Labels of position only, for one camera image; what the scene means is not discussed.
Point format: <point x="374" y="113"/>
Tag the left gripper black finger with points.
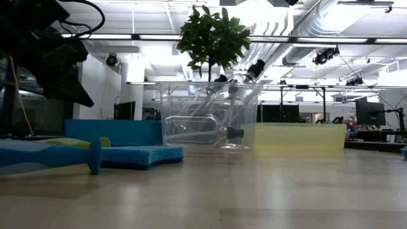
<point x="70" y="87"/>

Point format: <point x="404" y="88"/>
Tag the light blue sponge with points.
<point x="143" y="156"/>
<point x="404" y="152"/>

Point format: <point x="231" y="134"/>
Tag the black ceiling spotlight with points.
<point x="112" y="59"/>

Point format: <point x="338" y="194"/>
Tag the long ceiling light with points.
<point x="111" y="36"/>
<point x="330" y="40"/>

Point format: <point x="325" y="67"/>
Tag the black computer monitor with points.
<point x="280" y="113"/>
<point x="124" y="110"/>
<point x="370" y="113"/>

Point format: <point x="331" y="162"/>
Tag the teal plastic bin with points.
<point x="121" y="132"/>

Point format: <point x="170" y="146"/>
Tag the clear plastic bin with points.
<point x="165" y="95"/>

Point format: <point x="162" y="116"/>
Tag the potted green plant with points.
<point x="213" y="38"/>

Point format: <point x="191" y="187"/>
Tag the yellow plastic bin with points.
<point x="302" y="136"/>

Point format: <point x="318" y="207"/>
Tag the black ceiling track lights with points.
<point x="326" y="55"/>

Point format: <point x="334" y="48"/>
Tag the silver ventilation duct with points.
<point x="295" y="54"/>

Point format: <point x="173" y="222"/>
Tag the black background table frame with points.
<point x="323" y="105"/>

